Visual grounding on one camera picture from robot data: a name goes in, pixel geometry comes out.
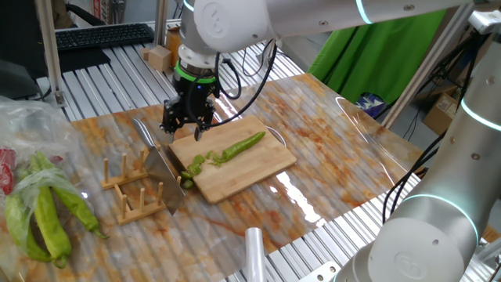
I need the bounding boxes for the black flat pad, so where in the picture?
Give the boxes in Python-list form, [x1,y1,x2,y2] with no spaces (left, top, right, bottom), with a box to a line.
[56,46,113,74]

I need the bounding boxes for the black computer monitor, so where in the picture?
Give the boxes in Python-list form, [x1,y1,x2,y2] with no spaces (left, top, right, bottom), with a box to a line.
[0,0,52,79]

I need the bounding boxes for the white plastic film roll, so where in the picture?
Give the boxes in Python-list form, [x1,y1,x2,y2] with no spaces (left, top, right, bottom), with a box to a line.
[244,226,267,282]

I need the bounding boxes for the cut green chili pepper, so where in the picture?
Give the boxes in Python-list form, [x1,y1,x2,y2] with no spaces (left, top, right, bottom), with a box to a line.
[213,131,267,165]

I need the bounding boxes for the large wooden cube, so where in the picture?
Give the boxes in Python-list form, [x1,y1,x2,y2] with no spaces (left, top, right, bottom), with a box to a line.
[147,45,173,73]

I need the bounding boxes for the marble pattern plastic mat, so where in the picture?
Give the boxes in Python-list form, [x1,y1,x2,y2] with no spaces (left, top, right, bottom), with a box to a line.
[0,72,427,282]

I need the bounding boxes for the grey tripod mounted device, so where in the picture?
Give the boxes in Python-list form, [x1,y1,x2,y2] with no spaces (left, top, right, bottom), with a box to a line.
[467,9,501,35]

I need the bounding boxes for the clear plastic bag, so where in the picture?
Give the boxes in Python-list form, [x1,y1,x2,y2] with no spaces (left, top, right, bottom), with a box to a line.
[0,95,109,281]

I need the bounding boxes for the blue white patterned bag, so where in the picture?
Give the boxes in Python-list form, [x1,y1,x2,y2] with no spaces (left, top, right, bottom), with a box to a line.
[355,92,387,118]

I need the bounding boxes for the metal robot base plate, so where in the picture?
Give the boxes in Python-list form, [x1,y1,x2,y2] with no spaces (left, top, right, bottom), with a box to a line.
[297,261,341,282]

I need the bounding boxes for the wooden cutting board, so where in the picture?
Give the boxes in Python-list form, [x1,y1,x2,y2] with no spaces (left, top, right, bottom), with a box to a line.
[168,116,297,205]

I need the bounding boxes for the dark grey rounded object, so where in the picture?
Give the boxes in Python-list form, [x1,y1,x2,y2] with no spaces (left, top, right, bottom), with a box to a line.
[0,59,42,101]

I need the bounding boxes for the whole green chili pepper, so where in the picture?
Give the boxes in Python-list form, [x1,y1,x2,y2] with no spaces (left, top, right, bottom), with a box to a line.
[29,152,73,270]
[4,193,54,263]
[52,186,110,240]

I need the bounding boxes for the black tripod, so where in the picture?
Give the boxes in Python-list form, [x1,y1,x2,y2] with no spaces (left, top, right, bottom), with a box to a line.
[428,31,482,138]

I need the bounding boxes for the long black gripper cable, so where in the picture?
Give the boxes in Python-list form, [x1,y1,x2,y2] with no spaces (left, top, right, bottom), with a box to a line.
[199,38,279,130]

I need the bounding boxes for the green cloth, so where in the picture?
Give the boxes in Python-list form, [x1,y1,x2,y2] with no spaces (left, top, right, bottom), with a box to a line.
[308,9,447,106]

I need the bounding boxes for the wooden peg rack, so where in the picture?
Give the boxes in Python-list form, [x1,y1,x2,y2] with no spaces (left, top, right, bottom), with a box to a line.
[100,146,183,226]

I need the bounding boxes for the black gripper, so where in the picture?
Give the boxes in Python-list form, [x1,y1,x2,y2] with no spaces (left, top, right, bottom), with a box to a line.
[159,77,220,142]

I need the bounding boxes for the taped cardboard box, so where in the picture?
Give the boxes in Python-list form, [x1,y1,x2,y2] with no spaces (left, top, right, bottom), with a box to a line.
[164,26,183,70]

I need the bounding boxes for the short black looped cable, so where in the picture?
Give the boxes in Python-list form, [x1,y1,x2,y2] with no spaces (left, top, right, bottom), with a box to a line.
[214,52,243,100]

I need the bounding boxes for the black computer keyboard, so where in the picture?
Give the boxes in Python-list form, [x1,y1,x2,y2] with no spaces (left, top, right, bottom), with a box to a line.
[54,22,156,52]

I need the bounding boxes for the open cardboard box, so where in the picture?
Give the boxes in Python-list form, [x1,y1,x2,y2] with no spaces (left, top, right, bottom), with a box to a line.
[421,84,461,136]

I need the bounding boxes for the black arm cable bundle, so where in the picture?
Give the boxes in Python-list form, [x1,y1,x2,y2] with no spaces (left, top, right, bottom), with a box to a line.
[382,132,447,224]

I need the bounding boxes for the aluminium frame post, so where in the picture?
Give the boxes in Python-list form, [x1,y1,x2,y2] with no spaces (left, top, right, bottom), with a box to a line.
[381,3,474,130]
[34,0,67,109]
[153,0,169,48]

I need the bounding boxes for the steel cleaver knife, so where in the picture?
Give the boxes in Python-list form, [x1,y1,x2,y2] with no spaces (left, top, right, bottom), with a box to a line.
[132,117,186,216]

